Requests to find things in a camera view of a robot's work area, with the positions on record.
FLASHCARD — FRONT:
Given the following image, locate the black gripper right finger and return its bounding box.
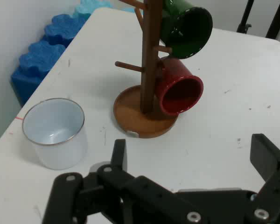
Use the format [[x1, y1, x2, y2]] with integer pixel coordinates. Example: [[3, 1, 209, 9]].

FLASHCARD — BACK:
[[246, 133, 280, 224]]

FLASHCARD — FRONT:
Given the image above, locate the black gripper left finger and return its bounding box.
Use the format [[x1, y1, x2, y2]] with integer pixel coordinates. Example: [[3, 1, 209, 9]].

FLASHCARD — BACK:
[[42, 139, 210, 224]]

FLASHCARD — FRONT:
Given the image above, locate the green enamel mug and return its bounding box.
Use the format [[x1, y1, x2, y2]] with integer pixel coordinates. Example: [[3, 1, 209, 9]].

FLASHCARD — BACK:
[[159, 0, 213, 59]]

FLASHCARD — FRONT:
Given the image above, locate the white enamel mug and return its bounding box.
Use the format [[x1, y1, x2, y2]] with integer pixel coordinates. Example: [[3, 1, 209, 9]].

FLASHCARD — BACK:
[[22, 98, 88, 170]]

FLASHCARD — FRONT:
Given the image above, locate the brown wooden mug tree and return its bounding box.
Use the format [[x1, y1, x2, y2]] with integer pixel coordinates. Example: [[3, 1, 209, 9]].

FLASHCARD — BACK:
[[113, 0, 179, 139]]

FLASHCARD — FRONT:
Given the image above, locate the red enamel mug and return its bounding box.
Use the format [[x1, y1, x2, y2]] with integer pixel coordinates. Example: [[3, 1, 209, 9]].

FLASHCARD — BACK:
[[155, 57, 204, 115]]

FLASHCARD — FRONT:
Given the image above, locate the black tripod stand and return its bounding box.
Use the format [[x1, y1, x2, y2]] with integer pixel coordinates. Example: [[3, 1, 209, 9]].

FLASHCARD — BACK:
[[236, 0, 280, 40]]

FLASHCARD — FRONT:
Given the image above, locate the dark blue foam mat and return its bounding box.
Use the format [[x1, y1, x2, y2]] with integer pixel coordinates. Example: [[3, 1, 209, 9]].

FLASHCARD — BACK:
[[10, 14, 87, 107]]

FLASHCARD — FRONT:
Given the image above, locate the light blue foam mat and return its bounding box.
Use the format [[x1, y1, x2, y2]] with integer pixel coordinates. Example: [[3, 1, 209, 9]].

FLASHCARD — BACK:
[[73, 0, 143, 20]]

